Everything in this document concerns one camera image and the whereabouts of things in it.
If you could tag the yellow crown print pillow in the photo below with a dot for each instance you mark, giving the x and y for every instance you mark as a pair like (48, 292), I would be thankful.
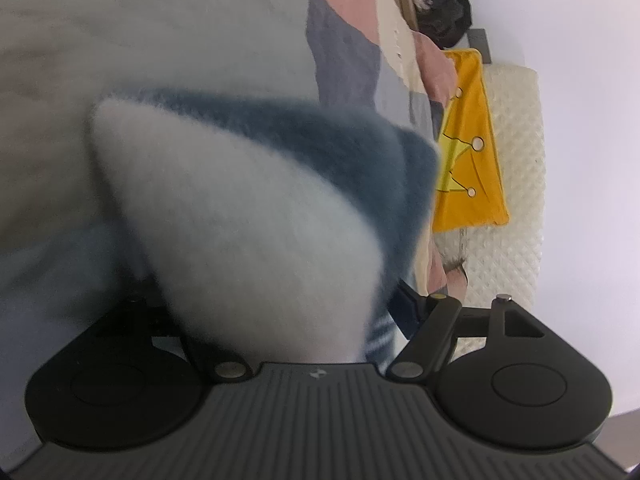
(470, 175)

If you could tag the white blue fleece blanket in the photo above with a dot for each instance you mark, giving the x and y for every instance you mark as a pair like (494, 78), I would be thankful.
(225, 210)

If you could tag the black clothes pile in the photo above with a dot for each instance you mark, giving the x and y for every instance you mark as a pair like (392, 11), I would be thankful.
(445, 10)

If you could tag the patchwork bed cover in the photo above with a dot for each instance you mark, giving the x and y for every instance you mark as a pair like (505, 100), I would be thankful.
(340, 60)

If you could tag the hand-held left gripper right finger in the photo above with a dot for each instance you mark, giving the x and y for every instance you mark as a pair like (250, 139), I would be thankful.
(410, 310)

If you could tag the cream quilted headboard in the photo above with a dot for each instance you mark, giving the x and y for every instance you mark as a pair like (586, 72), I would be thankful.
(515, 160)

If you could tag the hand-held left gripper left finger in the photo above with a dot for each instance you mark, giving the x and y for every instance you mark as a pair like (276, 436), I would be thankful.
(210, 360)

